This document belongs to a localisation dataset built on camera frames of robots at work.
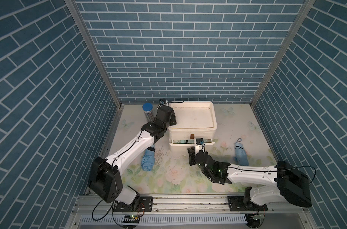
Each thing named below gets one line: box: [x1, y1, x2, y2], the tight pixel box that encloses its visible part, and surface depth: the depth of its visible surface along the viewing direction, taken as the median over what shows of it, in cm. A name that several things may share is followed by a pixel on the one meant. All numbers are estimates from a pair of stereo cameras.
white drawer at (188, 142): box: [168, 138, 216, 146], surface depth 86 cm
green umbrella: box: [172, 139, 213, 144], surface depth 87 cm
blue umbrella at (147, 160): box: [141, 146, 155, 172], surface depth 86 cm
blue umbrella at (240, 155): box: [233, 138, 250, 167], surface depth 92 cm
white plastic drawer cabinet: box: [167, 100, 218, 153], surface depth 82 cm
